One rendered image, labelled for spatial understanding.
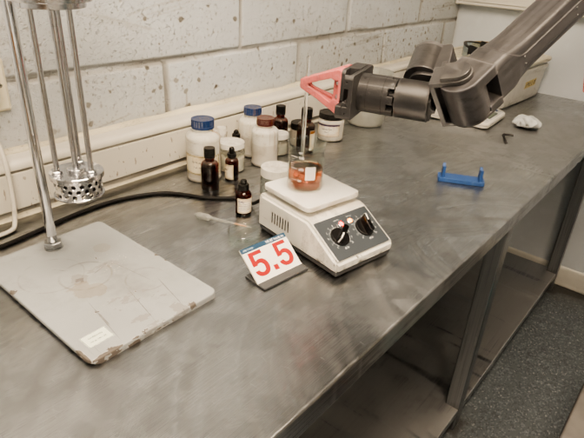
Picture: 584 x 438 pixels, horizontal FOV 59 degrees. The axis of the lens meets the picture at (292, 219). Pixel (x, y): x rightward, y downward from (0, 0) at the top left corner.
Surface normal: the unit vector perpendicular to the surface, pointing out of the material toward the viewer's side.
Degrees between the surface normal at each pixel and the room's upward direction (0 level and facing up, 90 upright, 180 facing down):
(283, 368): 0
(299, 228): 90
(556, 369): 0
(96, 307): 0
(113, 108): 90
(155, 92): 90
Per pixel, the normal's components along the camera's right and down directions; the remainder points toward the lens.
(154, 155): 0.76, 0.33
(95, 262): 0.05, -0.88
